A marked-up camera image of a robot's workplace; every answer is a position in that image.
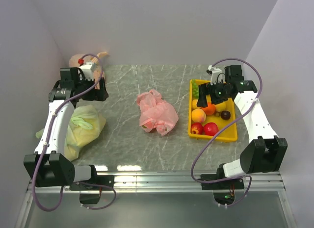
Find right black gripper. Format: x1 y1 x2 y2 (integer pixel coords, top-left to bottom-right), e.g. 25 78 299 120
197 79 231 108

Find fake orange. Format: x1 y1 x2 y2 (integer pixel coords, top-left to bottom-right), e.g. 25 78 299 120
202 102 216 116

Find fake peach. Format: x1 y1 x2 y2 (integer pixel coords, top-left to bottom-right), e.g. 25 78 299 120
191 108 207 123

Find fake red pomegranate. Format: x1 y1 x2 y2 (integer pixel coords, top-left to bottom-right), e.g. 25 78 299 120
191 123 203 135

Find fake red apple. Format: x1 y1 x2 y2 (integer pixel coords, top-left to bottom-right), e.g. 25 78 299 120
203 122 219 136

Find pink plastic bag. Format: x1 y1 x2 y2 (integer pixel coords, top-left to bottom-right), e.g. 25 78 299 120
136 89 179 136

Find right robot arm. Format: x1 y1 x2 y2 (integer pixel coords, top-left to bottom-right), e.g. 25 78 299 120
197 65 288 189

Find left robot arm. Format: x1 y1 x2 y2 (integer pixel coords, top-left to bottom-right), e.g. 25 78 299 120
24 67 108 190

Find fake yellow apricot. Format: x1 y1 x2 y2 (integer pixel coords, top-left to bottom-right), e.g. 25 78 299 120
191 99 199 110

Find green fake grapes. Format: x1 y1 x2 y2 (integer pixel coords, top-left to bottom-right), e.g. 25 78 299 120
191 79 199 98

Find fake yellow lemon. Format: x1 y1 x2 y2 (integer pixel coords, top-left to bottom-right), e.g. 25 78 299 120
215 102 226 113

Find dark fake plum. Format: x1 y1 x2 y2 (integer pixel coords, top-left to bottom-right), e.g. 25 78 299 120
220 110 231 121

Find yellow-green tied plastic bag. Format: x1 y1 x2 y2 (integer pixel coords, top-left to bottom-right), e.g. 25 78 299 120
34 101 106 161

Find orange tied plastic bag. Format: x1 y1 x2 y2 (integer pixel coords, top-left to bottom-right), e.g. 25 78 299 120
69 54 102 82

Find yellow plastic tray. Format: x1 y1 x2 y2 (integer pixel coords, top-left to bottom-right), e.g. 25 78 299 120
187 79 238 142

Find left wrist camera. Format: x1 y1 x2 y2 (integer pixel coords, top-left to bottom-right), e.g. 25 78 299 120
78 59 97 80

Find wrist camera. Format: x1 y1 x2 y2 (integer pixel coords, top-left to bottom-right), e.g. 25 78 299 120
207 65 224 85
78 59 97 80

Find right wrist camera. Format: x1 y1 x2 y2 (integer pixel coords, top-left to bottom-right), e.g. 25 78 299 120
207 65 224 85

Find aluminium mounting rail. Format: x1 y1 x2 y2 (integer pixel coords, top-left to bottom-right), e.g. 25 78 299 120
26 171 287 194

